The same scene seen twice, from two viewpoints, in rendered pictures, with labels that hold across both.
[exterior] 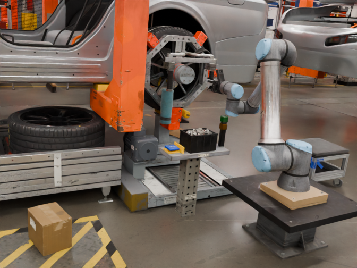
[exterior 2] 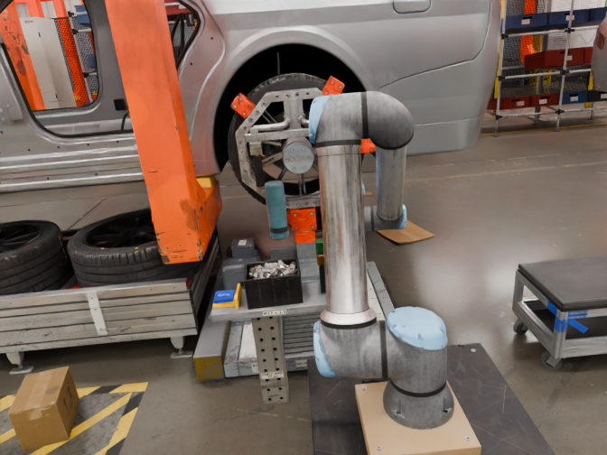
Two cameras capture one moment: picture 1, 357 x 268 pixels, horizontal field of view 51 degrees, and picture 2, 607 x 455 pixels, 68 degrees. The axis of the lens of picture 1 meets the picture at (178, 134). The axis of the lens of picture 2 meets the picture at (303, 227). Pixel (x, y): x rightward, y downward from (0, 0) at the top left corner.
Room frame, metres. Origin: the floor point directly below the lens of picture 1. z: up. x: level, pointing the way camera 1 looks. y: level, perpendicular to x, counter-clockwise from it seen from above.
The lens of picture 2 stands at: (1.09, -0.94, 1.28)
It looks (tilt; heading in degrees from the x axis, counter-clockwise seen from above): 22 degrees down; 29
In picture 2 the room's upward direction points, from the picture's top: 5 degrees counter-clockwise
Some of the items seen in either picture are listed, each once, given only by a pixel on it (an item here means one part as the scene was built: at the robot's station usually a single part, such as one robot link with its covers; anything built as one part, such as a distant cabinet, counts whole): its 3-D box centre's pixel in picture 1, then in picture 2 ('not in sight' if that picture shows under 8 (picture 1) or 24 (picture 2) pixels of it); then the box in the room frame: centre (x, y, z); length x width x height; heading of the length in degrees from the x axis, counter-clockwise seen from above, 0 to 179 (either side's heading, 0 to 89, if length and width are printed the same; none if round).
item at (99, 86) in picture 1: (103, 86); (200, 180); (2.81, 0.59, 0.71); 0.14 x 0.14 x 0.05; 29
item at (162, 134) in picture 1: (161, 131); (304, 240); (3.05, 0.14, 0.32); 0.40 x 0.30 x 0.28; 119
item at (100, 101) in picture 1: (110, 92); (194, 192); (2.66, 0.51, 0.69); 0.52 x 0.17 x 0.35; 29
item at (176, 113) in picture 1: (170, 116); (303, 221); (2.93, 0.08, 0.48); 0.16 x 0.12 x 0.17; 29
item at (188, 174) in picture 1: (187, 183); (270, 351); (2.27, -0.09, 0.21); 0.10 x 0.10 x 0.42; 29
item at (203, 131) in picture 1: (198, 139); (273, 281); (2.29, -0.13, 0.51); 0.20 x 0.14 x 0.13; 122
